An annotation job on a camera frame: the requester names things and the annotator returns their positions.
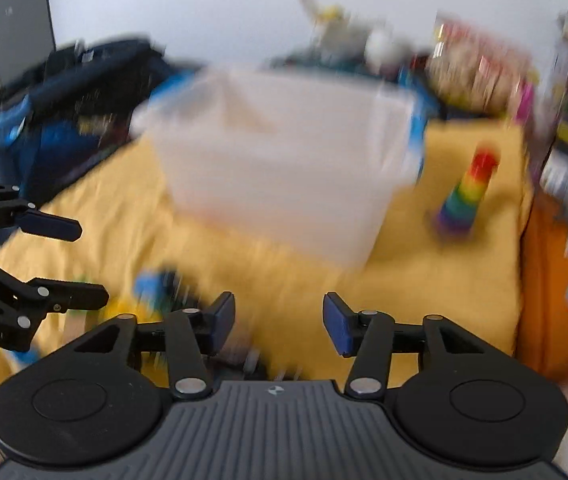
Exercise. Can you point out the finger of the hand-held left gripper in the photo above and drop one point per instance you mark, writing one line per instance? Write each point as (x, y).
(81, 296)
(51, 226)

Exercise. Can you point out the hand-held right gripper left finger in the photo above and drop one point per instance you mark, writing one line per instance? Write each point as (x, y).
(225, 316)

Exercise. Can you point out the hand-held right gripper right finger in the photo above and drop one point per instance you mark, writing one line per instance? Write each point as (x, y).
(336, 325)

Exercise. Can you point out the clear plastic storage bin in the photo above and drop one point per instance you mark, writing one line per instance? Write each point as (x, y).
(274, 170)

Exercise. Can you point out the blue toy block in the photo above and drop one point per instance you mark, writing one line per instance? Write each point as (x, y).
(156, 287)

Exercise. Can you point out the yellow cloth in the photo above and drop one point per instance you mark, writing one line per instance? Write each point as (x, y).
(443, 285)

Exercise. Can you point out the dark blue bag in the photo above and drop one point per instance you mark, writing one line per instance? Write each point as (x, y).
(89, 90)

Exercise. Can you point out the grey cabinet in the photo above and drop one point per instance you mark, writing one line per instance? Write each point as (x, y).
(16, 30)

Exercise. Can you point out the orange box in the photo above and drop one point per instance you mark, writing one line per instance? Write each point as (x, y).
(543, 300)

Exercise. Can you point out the clear bag of snacks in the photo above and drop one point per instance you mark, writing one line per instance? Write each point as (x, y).
(478, 72)

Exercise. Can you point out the clear bag of toys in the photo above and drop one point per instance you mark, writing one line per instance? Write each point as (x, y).
(348, 35)

